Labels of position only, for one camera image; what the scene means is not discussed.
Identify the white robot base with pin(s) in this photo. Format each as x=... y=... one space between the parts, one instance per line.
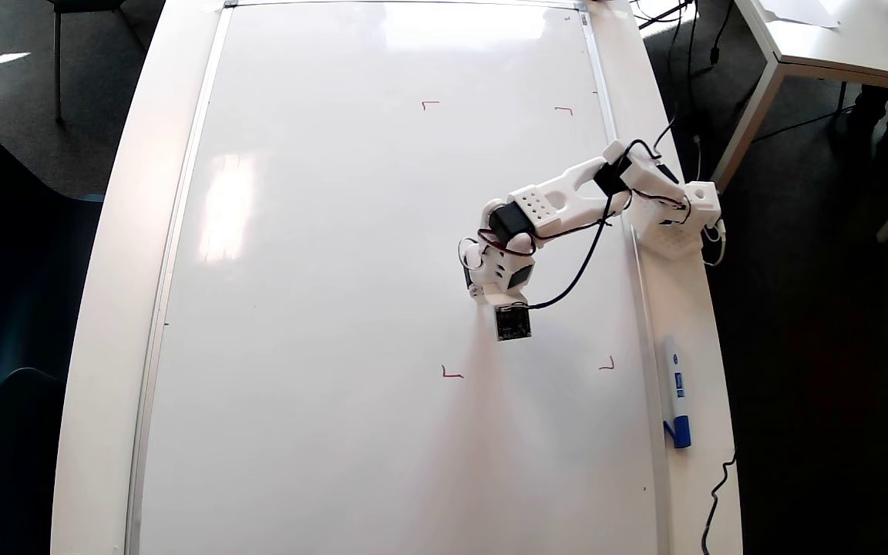
x=675 y=235

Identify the blue whiteboard marker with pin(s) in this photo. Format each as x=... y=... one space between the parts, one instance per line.
x=677 y=385

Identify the white paper sheet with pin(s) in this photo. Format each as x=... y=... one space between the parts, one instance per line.
x=798 y=11

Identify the white side table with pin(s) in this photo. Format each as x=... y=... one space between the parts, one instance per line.
x=860 y=46

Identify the chair with metal legs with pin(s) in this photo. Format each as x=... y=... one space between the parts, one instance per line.
x=58 y=62

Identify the dark blue chair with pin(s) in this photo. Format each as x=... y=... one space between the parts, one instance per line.
x=12 y=470
x=5 y=254

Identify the black camera circuit board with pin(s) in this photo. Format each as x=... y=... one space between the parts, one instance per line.
x=512 y=322

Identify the white whiteboard with metal frame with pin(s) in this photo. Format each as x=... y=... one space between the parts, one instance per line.
x=336 y=270

